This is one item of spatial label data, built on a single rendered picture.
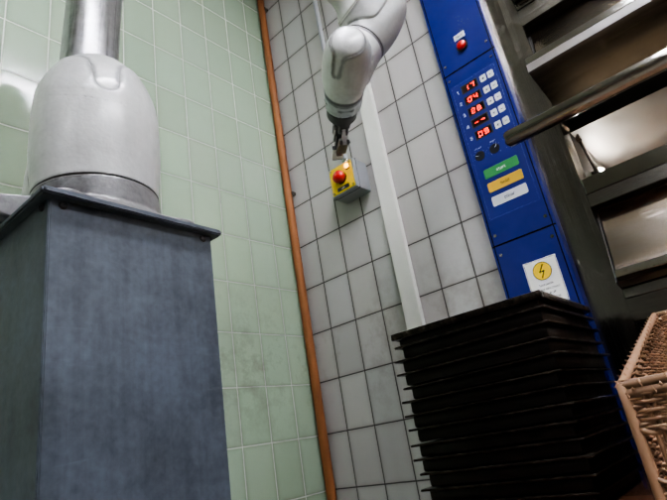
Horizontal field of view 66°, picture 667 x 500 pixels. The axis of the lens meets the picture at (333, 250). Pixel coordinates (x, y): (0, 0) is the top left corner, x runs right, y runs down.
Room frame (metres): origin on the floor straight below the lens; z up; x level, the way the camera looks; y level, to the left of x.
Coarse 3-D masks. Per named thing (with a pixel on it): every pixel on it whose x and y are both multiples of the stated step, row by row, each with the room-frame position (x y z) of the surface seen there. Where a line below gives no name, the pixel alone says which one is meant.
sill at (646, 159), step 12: (636, 156) 0.98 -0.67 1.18; (648, 156) 0.97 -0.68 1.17; (660, 156) 0.95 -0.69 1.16; (612, 168) 1.01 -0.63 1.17; (624, 168) 1.00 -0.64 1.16; (636, 168) 0.98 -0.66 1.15; (648, 168) 0.97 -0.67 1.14; (588, 180) 1.04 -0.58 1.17; (600, 180) 1.03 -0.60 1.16; (612, 180) 1.01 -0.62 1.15; (588, 192) 1.05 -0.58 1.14
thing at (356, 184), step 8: (352, 160) 1.35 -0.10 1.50; (336, 168) 1.38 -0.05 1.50; (352, 168) 1.35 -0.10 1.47; (360, 168) 1.37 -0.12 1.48; (352, 176) 1.35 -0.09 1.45; (360, 176) 1.36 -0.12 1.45; (336, 184) 1.39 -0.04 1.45; (344, 184) 1.37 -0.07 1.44; (352, 184) 1.35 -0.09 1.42; (360, 184) 1.36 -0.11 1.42; (368, 184) 1.39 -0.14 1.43; (336, 192) 1.39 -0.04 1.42; (344, 192) 1.38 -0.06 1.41; (352, 192) 1.38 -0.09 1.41; (360, 192) 1.39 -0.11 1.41; (344, 200) 1.43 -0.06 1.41; (352, 200) 1.44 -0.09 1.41
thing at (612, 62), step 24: (648, 0) 0.78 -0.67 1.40; (600, 24) 0.84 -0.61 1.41; (624, 24) 0.83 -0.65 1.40; (648, 24) 0.83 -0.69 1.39; (576, 48) 0.88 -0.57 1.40; (600, 48) 0.88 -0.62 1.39; (624, 48) 0.88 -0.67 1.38; (648, 48) 0.89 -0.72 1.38; (528, 72) 0.94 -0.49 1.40; (552, 72) 0.94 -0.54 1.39; (576, 72) 0.94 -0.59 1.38; (600, 72) 0.95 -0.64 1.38; (552, 96) 1.01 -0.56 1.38
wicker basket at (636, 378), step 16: (656, 320) 0.94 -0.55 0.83; (640, 336) 0.83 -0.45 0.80; (656, 336) 0.93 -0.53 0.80; (640, 352) 0.75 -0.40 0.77; (656, 352) 0.86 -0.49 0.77; (624, 368) 0.68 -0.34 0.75; (640, 368) 0.70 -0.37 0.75; (656, 368) 0.82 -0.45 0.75; (624, 384) 0.62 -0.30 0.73; (640, 384) 0.61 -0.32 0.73; (656, 384) 0.61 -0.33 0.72; (624, 400) 0.63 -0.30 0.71; (640, 400) 0.62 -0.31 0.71; (656, 400) 0.61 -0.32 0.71; (640, 416) 0.62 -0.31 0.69; (656, 416) 0.61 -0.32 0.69; (640, 432) 0.62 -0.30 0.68; (656, 432) 0.62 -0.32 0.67; (640, 448) 0.63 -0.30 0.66; (656, 448) 0.67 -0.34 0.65; (656, 464) 0.65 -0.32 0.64; (656, 480) 0.62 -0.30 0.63; (656, 496) 0.63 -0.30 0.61
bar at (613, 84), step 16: (640, 64) 0.64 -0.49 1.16; (656, 64) 0.63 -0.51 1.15; (608, 80) 0.66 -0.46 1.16; (624, 80) 0.65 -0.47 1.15; (640, 80) 0.65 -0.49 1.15; (576, 96) 0.70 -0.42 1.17; (592, 96) 0.68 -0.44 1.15; (608, 96) 0.68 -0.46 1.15; (544, 112) 0.73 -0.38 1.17; (560, 112) 0.71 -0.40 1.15; (576, 112) 0.71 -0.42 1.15; (512, 128) 0.76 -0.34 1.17; (528, 128) 0.75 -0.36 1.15; (544, 128) 0.74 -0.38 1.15; (512, 144) 0.78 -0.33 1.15
